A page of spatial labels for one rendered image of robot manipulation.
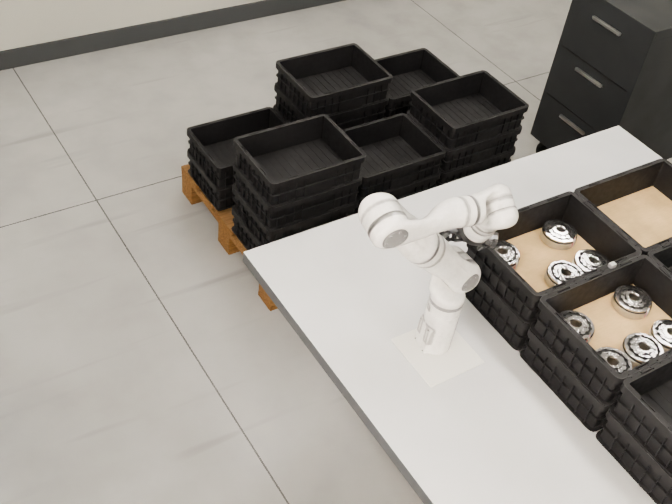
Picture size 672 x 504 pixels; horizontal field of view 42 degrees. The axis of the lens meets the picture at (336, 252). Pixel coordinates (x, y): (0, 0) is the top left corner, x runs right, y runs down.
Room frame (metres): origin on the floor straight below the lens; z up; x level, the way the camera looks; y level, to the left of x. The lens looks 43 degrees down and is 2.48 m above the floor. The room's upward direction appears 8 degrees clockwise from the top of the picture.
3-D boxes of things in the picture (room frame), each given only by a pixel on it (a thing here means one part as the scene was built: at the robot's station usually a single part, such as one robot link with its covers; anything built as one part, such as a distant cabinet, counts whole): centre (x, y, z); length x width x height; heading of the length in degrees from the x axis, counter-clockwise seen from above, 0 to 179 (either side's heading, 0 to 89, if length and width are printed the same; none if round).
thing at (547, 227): (1.97, -0.64, 0.86); 0.10 x 0.10 x 0.01
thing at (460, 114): (3.05, -0.45, 0.37); 0.40 x 0.30 x 0.45; 128
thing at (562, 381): (1.60, -0.78, 0.76); 0.40 x 0.30 x 0.12; 127
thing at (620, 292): (1.73, -0.82, 0.86); 0.10 x 0.10 x 0.01
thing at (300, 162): (2.56, 0.18, 0.37); 0.40 x 0.30 x 0.45; 128
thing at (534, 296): (1.84, -0.60, 0.92); 0.40 x 0.30 x 0.02; 127
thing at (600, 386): (1.60, -0.78, 0.87); 0.40 x 0.30 x 0.11; 127
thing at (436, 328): (1.61, -0.30, 0.79); 0.09 x 0.09 x 0.17; 26
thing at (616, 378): (1.60, -0.78, 0.92); 0.40 x 0.30 x 0.02; 127
